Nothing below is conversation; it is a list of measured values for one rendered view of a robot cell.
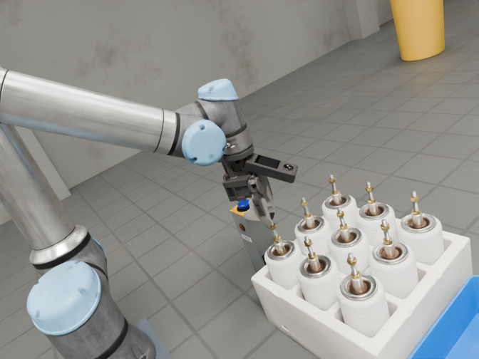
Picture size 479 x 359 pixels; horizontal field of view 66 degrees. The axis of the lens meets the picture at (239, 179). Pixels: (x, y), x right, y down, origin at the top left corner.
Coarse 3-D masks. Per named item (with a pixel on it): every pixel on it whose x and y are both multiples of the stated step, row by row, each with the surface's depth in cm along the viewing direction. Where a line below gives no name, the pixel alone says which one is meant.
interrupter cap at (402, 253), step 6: (378, 246) 83; (396, 246) 82; (402, 246) 81; (372, 252) 82; (378, 252) 82; (384, 252) 82; (396, 252) 80; (402, 252) 79; (408, 252) 79; (378, 258) 80; (384, 258) 80; (390, 258) 80; (396, 258) 79; (402, 258) 78; (384, 264) 79; (390, 264) 78
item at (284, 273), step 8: (296, 248) 93; (264, 256) 95; (296, 256) 91; (272, 264) 92; (280, 264) 91; (288, 264) 91; (296, 264) 92; (272, 272) 94; (280, 272) 92; (288, 272) 92; (296, 272) 92; (280, 280) 93; (288, 280) 93; (296, 280) 93; (288, 288) 94
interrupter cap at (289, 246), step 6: (282, 240) 97; (288, 240) 96; (270, 246) 96; (288, 246) 94; (294, 246) 93; (270, 252) 95; (276, 252) 94; (288, 252) 92; (270, 258) 92; (276, 258) 92; (282, 258) 91
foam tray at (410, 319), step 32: (448, 256) 84; (256, 288) 101; (416, 288) 79; (448, 288) 84; (288, 320) 94; (320, 320) 80; (416, 320) 77; (320, 352) 89; (352, 352) 76; (384, 352) 71
